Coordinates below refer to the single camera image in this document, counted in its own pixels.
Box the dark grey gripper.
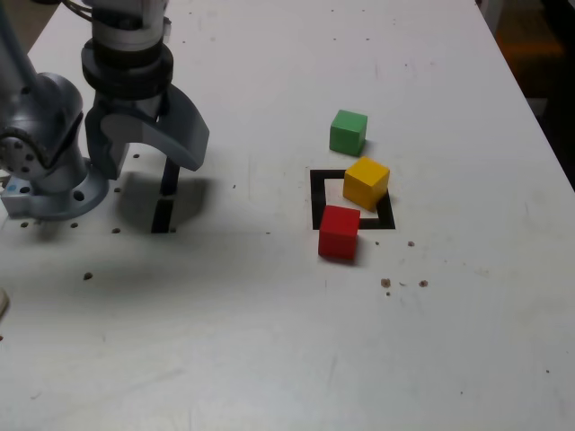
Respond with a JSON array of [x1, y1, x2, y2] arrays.
[[84, 84, 211, 181]]

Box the green cube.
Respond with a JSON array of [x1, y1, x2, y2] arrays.
[[329, 109, 369, 158]]

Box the red cube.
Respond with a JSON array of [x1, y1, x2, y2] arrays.
[[317, 204, 362, 261]]

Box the yellow cube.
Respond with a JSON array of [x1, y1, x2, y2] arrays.
[[342, 155, 391, 211]]

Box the black tape square outline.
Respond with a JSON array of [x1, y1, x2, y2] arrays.
[[309, 169, 396, 232]]

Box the black tape strip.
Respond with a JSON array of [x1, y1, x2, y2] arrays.
[[150, 156, 181, 234]]

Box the thin black wrist cables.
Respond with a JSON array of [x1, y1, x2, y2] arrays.
[[62, 0, 98, 22]]

